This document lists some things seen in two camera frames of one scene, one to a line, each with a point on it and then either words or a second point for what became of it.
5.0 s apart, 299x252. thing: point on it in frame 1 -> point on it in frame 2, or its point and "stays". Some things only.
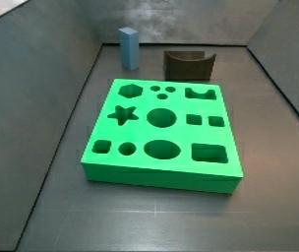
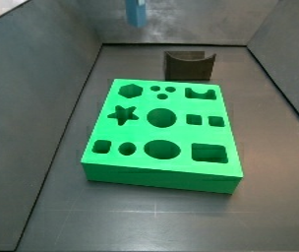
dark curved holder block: (187, 65) stays
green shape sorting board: (165, 136) stays
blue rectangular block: (130, 45) -> (136, 13)
